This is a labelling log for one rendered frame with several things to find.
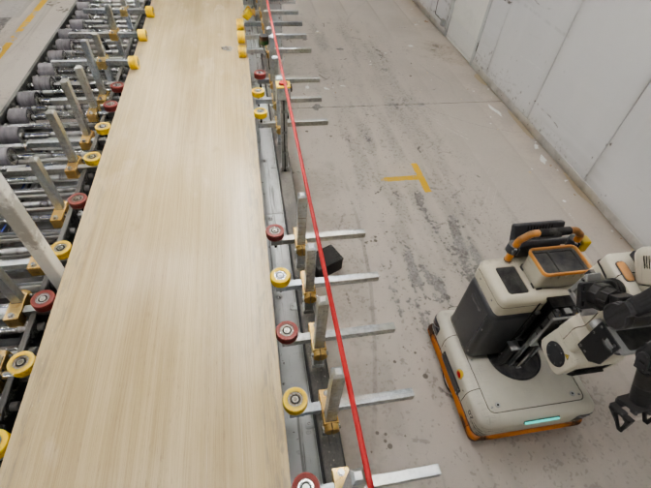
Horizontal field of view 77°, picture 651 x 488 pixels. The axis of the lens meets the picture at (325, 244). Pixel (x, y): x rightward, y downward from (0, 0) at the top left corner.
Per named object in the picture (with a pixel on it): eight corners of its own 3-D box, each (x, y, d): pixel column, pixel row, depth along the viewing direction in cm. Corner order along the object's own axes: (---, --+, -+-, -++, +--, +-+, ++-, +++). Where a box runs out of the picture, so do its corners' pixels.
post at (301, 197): (303, 266, 197) (305, 191, 161) (304, 272, 195) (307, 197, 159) (296, 267, 196) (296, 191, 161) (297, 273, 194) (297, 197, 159)
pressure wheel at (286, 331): (282, 358, 150) (282, 343, 141) (272, 341, 154) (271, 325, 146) (301, 349, 153) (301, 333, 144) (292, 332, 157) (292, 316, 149)
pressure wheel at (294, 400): (293, 429, 133) (293, 416, 125) (278, 410, 137) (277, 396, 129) (311, 412, 137) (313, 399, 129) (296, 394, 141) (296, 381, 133)
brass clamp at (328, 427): (333, 393, 144) (334, 387, 140) (340, 433, 135) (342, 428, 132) (316, 395, 143) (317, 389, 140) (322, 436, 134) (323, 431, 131)
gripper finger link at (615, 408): (643, 436, 118) (651, 411, 114) (623, 442, 116) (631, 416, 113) (622, 418, 124) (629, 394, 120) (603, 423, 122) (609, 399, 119)
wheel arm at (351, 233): (362, 233, 193) (364, 228, 189) (364, 239, 190) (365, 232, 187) (270, 241, 186) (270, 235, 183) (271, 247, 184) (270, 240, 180)
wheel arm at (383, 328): (391, 326, 160) (393, 320, 157) (394, 334, 158) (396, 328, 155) (281, 340, 154) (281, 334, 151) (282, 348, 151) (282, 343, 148)
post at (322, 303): (320, 362, 164) (327, 293, 129) (321, 370, 162) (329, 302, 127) (311, 363, 164) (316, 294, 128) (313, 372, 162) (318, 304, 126)
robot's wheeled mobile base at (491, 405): (423, 329, 249) (434, 306, 231) (518, 318, 259) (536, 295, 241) (466, 445, 205) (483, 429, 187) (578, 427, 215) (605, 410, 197)
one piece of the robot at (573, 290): (566, 289, 138) (586, 273, 129) (579, 288, 139) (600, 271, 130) (580, 317, 133) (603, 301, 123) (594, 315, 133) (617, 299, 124)
